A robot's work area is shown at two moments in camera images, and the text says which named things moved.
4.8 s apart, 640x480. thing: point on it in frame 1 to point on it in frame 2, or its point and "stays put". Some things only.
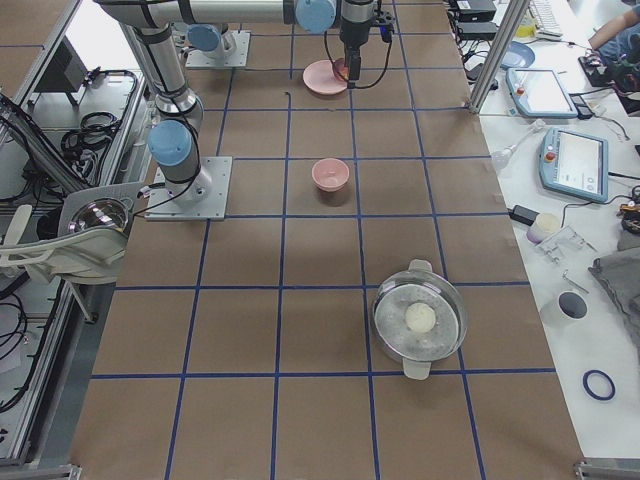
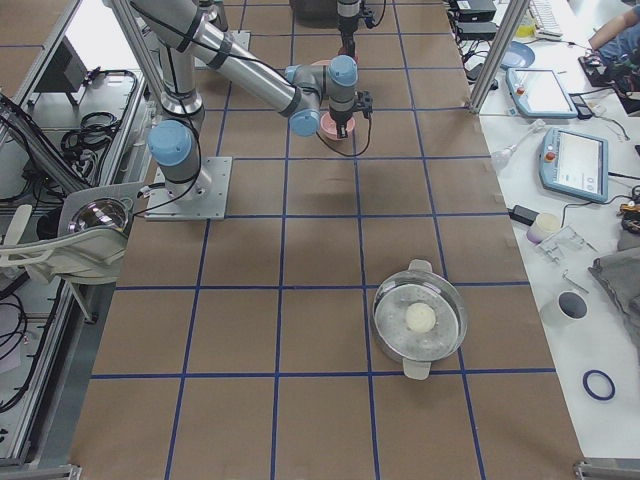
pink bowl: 330,174 to 328,125
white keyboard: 545,21 stays put
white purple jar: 544,225 stays put
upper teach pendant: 539,93 stays put
